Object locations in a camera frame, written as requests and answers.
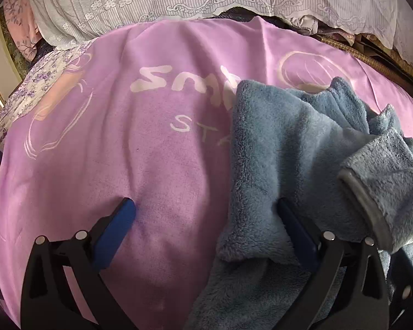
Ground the grey folded cloth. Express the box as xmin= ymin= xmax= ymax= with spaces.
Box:
xmin=285 ymin=14 xmax=321 ymax=35

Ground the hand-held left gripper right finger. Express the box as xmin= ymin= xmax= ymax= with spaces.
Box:
xmin=277 ymin=197 xmax=389 ymax=330

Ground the blue fleece garment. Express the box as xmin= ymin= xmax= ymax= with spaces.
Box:
xmin=189 ymin=76 xmax=413 ymax=330

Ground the pink floral pillow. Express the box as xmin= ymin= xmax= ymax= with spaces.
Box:
xmin=3 ymin=0 xmax=42 ymax=61

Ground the brown woven mat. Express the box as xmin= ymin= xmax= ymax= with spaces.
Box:
xmin=317 ymin=32 xmax=413 ymax=92

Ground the purple printed blanket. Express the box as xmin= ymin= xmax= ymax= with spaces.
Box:
xmin=0 ymin=17 xmax=413 ymax=330

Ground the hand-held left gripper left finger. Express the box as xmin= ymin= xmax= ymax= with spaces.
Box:
xmin=21 ymin=197 xmax=138 ymax=330

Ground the purple floral bed sheet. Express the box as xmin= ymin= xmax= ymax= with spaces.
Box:
xmin=0 ymin=43 xmax=94 ymax=145

